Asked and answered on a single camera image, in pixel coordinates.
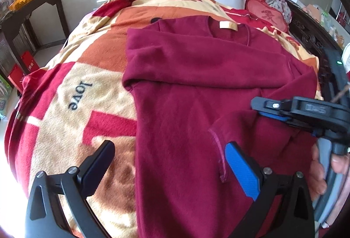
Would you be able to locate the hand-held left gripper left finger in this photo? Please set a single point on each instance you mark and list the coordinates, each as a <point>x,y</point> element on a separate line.
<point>99,163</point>

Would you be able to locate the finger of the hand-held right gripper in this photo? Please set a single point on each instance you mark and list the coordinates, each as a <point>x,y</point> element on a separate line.
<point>273,104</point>
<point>276,116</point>

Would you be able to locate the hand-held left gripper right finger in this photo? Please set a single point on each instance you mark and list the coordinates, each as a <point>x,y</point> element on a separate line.
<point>240,169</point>

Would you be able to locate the maroon sweater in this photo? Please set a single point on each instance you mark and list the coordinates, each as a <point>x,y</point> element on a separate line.
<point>191,90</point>

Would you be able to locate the person's right hand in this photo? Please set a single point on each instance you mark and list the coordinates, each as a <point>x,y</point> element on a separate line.
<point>318,175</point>

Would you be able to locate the pile of assorted packets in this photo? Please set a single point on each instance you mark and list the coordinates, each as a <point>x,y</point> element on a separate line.
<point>325,19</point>

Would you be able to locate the small red heart pillow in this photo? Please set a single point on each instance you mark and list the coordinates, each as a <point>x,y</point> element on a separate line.
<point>266,12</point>

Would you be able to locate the red orange printed blanket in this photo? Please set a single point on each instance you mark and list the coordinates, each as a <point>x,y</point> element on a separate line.
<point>82,68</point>

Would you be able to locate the green printed bag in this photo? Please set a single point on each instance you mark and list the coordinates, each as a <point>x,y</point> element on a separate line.
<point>5,96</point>

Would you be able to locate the red gift bag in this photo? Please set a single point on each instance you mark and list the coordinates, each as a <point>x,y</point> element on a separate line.
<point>28,61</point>
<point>15,78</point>

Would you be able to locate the dark wooden table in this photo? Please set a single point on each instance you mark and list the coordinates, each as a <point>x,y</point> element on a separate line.
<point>32,19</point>

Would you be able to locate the yellow plastic basket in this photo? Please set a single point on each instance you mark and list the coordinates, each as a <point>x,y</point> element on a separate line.
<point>22,1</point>

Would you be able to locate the dark carved wooden bed frame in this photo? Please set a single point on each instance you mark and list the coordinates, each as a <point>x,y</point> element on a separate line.
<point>309,30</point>

